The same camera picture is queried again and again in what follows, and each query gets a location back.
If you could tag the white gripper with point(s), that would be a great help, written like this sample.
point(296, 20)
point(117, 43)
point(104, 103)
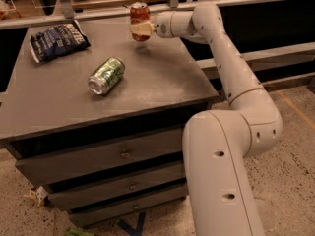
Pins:
point(162, 26)

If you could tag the red coke can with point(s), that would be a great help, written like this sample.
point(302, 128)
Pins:
point(139, 12)

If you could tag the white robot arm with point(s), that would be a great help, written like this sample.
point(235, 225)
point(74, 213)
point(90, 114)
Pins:
point(215, 142)

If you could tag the green soda can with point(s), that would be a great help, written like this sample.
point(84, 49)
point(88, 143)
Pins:
point(106, 76)

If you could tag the blue chip bag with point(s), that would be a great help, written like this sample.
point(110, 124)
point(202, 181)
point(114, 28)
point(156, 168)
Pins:
point(58, 41)

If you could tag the grey drawer cabinet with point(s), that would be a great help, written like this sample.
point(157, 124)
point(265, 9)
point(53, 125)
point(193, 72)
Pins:
point(49, 107)

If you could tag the top grey drawer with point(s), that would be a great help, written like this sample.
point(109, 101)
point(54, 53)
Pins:
point(64, 165)

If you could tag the grey drawer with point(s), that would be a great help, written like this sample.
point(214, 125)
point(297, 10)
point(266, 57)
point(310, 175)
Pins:
point(108, 189)
point(64, 165)
point(151, 198)

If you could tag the middle grey drawer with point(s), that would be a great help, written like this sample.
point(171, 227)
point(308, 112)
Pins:
point(108, 189)

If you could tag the crumpled tape scrap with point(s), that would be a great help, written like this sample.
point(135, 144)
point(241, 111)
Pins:
point(38, 194)

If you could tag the bottom grey drawer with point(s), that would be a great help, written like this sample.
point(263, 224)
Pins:
point(151, 198)

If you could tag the green object on floor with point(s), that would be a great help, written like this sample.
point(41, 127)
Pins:
point(77, 232)

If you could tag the metal railing frame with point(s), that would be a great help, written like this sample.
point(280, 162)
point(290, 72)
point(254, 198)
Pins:
point(155, 71)

